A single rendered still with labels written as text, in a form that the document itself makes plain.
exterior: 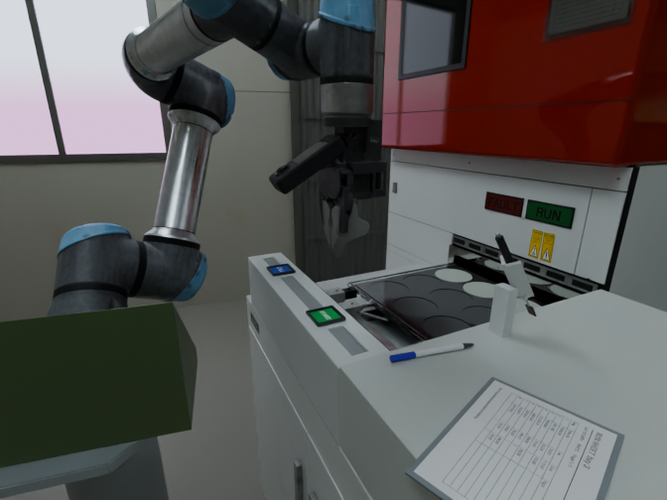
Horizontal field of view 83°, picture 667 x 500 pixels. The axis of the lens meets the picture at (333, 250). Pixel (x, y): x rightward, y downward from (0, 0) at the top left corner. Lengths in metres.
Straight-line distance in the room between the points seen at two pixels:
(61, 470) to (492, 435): 0.60
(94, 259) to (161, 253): 0.12
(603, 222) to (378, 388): 0.62
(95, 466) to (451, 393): 0.52
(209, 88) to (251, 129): 1.88
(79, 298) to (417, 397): 0.56
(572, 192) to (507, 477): 0.68
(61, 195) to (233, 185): 1.07
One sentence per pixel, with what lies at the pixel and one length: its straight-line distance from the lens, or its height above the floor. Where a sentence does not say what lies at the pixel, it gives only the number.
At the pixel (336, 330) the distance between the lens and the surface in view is 0.67.
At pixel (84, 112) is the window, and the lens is 2.87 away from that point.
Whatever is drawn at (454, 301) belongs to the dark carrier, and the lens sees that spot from 0.95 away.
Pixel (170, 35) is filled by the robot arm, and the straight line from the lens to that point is 0.71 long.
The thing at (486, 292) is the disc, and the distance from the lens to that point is 1.02.
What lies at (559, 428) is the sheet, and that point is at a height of 0.97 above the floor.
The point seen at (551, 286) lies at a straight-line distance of 1.03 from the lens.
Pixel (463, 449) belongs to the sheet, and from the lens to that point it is 0.47.
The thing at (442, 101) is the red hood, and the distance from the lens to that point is 1.20.
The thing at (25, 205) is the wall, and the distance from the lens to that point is 3.07.
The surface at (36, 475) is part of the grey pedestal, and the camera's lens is 0.76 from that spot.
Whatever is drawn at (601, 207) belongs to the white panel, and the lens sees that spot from 0.96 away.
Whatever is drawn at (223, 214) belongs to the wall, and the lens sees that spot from 2.86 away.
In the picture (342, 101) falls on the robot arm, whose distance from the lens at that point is 0.54.
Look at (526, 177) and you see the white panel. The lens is 1.05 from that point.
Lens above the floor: 1.29
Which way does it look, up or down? 18 degrees down
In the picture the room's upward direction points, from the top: straight up
